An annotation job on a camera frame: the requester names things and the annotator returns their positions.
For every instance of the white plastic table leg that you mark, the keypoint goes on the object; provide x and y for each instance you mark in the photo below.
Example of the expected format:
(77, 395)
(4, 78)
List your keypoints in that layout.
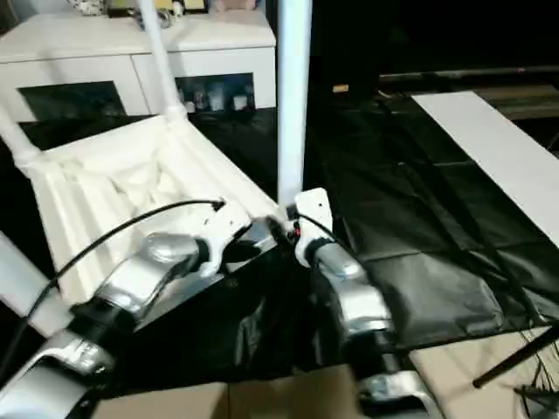
(159, 57)
(22, 279)
(293, 96)
(16, 140)

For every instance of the white plastic table top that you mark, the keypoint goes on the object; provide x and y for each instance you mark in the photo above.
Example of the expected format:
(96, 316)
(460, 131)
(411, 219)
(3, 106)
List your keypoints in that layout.
(113, 192)

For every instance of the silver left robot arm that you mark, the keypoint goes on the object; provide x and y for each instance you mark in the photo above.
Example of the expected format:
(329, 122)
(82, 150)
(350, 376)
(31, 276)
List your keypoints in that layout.
(131, 297)

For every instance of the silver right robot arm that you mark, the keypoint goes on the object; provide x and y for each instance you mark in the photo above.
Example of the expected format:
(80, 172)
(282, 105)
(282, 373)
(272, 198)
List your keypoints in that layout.
(349, 297)

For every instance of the black work mat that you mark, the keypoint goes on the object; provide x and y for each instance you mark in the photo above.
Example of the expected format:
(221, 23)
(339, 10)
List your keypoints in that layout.
(419, 218)

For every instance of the small yellow box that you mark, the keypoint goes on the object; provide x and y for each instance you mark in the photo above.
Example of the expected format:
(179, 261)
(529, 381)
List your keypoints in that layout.
(341, 88)

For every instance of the white side table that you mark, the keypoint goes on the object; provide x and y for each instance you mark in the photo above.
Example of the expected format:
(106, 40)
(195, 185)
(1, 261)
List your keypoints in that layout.
(498, 148)

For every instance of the white cabinet with glass doors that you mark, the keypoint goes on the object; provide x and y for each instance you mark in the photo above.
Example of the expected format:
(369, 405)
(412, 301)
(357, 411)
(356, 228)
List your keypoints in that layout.
(79, 44)

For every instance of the black stand leg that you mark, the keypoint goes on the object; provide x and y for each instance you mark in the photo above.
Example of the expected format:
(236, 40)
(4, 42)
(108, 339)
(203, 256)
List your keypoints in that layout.
(515, 356)

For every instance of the grey power box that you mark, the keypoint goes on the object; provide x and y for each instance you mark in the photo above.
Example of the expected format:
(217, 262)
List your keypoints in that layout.
(541, 401)

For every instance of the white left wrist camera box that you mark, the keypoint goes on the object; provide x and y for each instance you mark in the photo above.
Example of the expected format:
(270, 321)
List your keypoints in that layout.
(223, 231)

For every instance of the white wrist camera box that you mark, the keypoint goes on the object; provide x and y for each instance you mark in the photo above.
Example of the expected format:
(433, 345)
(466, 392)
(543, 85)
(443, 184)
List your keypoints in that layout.
(223, 231)
(313, 218)

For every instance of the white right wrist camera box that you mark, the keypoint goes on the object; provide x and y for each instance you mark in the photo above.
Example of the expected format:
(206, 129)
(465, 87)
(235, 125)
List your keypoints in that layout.
(313, 218)

